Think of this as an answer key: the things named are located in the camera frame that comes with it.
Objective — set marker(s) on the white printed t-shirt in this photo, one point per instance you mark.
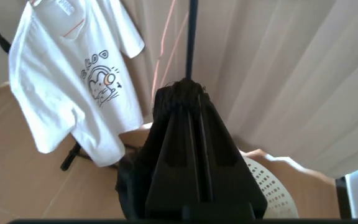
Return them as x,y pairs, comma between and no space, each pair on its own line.
51,93

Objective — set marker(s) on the black garment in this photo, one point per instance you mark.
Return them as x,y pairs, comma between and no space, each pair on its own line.
138,174

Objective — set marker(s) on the black clothes rack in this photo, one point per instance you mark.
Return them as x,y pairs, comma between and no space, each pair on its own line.
191,37

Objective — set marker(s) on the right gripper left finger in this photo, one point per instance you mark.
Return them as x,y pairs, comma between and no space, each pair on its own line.
172,180

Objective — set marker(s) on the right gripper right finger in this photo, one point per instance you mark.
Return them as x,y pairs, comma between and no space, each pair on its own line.
235,183

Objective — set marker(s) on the white curtain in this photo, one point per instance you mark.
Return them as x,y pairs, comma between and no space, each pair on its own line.
291,77

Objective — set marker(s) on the pink clothes hanger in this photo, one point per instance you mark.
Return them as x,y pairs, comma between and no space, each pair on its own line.
73,30
160,56

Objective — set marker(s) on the white laundry basket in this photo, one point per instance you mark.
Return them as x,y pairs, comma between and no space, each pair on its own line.
272,189

